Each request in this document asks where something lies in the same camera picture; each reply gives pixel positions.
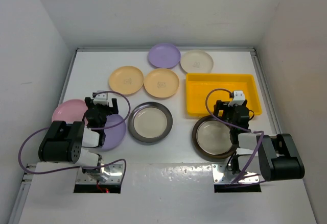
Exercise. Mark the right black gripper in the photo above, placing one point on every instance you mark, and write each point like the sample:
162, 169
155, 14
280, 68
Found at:
222, 106

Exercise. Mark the yellow plastic bin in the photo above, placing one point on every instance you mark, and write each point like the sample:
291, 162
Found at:
198, 86

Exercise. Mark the metal base plate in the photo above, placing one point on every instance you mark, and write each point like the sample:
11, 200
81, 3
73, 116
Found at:
108, 175
221, 176

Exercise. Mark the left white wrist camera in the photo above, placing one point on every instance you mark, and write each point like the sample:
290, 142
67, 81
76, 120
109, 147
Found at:
100, 99

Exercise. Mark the cream white plate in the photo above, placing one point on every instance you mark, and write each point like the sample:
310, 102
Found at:
196, 61

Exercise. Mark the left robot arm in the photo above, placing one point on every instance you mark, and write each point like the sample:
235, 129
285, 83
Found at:
76, 126

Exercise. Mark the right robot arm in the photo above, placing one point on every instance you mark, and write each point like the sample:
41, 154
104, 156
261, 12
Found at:
278, 156

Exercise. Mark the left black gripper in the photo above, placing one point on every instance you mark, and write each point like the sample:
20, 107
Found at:
110, 109

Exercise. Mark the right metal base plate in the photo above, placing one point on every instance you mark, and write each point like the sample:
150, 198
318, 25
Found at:
221, 176

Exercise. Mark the dark metal plate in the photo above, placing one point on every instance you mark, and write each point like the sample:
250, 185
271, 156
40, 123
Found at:
211, 139
150, 122

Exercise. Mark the orange plate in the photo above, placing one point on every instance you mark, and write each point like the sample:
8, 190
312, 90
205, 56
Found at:
161, 83
126, 80

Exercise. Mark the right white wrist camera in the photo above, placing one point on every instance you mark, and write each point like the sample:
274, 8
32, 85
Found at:
238, 98

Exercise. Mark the pink plate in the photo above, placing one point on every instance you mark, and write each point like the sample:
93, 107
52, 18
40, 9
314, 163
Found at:
70, 111

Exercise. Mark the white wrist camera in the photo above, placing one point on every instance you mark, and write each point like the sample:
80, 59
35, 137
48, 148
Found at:
238, 98
100, 99

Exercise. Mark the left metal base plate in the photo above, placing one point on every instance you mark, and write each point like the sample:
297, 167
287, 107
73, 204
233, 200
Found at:
108, 175

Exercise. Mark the purple plate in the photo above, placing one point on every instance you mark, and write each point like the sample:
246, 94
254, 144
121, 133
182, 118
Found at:
115, 135
164, 55

